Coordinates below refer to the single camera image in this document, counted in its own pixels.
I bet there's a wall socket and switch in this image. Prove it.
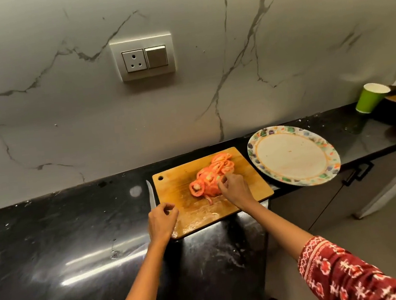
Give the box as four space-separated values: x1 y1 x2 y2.
108 31 178 84

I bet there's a brown lower cabinet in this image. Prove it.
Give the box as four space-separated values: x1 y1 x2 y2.
257 145 396 241

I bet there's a person's right hand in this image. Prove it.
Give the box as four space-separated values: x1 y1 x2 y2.
216 170 260 214

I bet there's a person's left hand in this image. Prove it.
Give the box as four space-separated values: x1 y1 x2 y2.
145 200 184 250

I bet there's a floral rimmed plate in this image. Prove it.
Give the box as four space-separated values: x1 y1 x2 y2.
245 118 344 194

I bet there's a green paper cup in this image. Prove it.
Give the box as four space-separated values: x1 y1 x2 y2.
352 80 394 116

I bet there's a person's right forearm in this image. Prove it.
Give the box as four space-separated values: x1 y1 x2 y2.
244 196 316 266

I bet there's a person's left forearm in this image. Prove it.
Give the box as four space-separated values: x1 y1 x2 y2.
110 240 174 300

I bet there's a black cabinet handle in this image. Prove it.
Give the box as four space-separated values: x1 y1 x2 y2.
341 167 365 188
352 161 376 182

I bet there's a red patterned right sleeve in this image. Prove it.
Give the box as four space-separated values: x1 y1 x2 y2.
294 226 396 300

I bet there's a red tomato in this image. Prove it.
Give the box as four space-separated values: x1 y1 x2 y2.
188 180 206 198

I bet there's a pile of tomato slices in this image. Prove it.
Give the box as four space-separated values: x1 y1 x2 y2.
185 151 240 208

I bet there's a red handled knife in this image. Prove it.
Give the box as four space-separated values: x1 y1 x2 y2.
146 179 157 212

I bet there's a wooden cutting board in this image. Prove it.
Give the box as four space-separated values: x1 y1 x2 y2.
149 142 279 242

